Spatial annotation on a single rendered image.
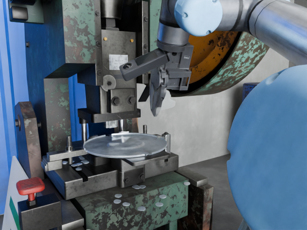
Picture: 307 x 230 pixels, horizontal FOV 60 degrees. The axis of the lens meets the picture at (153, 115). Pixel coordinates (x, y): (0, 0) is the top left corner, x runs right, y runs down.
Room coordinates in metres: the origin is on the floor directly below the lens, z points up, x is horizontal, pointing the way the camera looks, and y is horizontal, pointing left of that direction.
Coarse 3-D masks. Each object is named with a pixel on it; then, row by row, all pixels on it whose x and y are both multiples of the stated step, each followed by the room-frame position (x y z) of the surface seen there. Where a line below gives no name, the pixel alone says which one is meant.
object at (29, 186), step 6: (24, 180) 0.65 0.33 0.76; (30, 180) 0.65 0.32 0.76; (36, 180) 0.65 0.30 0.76; (18, 186) 0.61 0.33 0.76; (24, 186) 0.61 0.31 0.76; (30, 186) 0.61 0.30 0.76; (36, 186) 0.61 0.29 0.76; (42, 186) 0.62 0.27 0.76; (18, 192) 0.60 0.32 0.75; (24, 192) 0.59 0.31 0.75; (30, 192) 0.60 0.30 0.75; (36, 192) 0.61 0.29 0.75; (30, 198) 0.62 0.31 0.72
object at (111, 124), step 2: (114, 120) 0.99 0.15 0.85; (116, 120) 1.00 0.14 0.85; (104, 122) 0.99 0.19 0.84; (106, 122) 0.98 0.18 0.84; (108, 122) 0.98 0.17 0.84; (110, 122) 0.98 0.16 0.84; (112, 122) 0.98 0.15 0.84; (114, 122) 0.99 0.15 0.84; (116, 122) 1.00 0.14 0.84; (104, 124) 0.99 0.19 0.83; (106, 124) 0.98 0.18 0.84; (108, 124) 0.98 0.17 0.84; (110, 124) 0.98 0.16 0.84; (112, 124) 0.98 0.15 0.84; (114, 124) 0.99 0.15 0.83; (116, 124) 1.00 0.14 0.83; (104, 126) 0.99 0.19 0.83; (106, 126) 0.98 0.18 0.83; (108, 126) 0.98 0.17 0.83; (110, 126) 0.98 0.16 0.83; (112, 126) 0.98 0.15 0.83; (114, 126) 0.99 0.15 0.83; (116, 126) 1.00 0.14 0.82
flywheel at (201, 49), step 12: (192, 36) 1.16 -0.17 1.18; (204, 36) 1.11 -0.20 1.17; (216, 36) 1.05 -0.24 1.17; (228, 36) 0.96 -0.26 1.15; (204, 48) 1.11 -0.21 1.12; (216, 48) 1.01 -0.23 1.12; (228, 48) 0.96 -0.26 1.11; (192, 60) 1.16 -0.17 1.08; (204, 60) 1.05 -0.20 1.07; (216, 60) 1.00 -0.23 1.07; (192, 72) 1.11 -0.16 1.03; (204, 72) 1.05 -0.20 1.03; (216, 72) 1.05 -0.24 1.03; (192, 84) 1.17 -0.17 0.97
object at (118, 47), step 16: (112, 32) 0.92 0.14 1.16; (128, 32) 0.96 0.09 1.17; (112, 48) 0.92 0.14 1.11; (128, 48) 0.96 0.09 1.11; (112, 64) 0.92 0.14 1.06; (112, 80) 0.91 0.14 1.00; (96, 96) 0.91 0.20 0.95; (112, 96) 0.89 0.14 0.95; (128, 96) 0.92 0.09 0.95; (96, 112) 0.92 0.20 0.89; (112, 112) 0.89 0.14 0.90
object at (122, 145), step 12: (84, 144) 0.89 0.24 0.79; (96, 144) 0.90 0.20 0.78; (108, 144) 0.88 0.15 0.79; (120, 144) 0.88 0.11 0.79; (132, 144) 0.88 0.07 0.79; (144, 144) 0.90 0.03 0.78; (156, 144) 0.90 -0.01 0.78; (108, 156) 0.76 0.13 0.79; (120, 156) 0.76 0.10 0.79; (132, 156) 0.76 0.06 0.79
